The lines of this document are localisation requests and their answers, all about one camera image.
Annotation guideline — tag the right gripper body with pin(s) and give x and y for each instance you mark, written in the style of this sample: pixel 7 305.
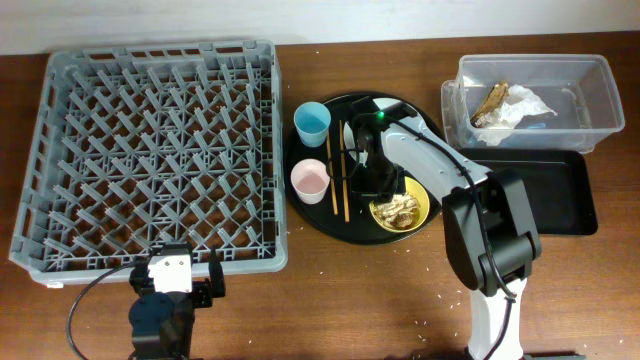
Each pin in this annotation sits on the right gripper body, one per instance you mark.
pixel 379 178

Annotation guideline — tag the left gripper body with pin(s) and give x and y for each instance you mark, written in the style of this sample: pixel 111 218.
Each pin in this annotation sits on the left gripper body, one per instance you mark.
pixel 199 290

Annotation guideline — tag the yellow bowl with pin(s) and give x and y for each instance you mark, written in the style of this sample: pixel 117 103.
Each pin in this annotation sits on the yellow bowl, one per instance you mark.
pixel 414 188

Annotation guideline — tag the food scraps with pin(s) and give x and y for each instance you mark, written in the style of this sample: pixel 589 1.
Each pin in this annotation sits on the food scraps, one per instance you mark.
pixel 398 214

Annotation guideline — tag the pink plastic cup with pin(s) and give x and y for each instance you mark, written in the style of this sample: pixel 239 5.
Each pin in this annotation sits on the pink plastic cup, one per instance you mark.
pixel 310 180

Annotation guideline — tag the white napkin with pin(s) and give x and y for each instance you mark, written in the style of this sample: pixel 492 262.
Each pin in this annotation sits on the white napkin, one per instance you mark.
pixel 522 109

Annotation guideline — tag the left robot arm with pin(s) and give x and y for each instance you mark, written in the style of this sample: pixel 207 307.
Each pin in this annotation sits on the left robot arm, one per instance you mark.
pixel 163 316

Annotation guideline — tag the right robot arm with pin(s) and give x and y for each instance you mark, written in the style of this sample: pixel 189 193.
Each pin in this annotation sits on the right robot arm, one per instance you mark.
pixel 491 237

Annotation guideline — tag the grey dishwasher rack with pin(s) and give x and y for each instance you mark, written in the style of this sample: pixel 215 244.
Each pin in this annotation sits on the grey dishwasher rack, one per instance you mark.
pixel 138 147

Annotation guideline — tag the grey plate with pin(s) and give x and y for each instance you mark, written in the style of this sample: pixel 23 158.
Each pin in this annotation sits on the grey plate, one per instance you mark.
pixel 387 104

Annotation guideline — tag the right wooden chopstick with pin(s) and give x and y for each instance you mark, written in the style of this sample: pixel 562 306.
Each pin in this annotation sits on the right wooden chopstick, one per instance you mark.
pixel 344 174

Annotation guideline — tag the wooden chopstick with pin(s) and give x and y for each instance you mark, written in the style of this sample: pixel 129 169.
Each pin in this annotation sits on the wooden chopstick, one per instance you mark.
pixel 344 174
pixel 329 170

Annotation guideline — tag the round black tray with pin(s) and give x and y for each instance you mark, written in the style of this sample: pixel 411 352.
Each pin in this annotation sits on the round black tray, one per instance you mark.
pixel 362 228

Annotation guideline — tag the left wooden chopstick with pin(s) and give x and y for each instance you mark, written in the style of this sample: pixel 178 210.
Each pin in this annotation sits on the left wooden chopstick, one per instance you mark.
pixel 329 170

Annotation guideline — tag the blue plastic cup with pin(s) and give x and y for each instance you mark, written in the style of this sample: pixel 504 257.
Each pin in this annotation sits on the blue plastic cup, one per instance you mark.
pixel 312 121

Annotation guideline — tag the clear plastic bin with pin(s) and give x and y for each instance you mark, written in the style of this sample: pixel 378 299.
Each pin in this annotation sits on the clear plastic bin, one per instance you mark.
pixel 579 90

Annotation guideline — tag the black rectangular tray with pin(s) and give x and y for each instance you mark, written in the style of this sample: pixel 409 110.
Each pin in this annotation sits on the black rectangular tray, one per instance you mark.
pixel 556 182

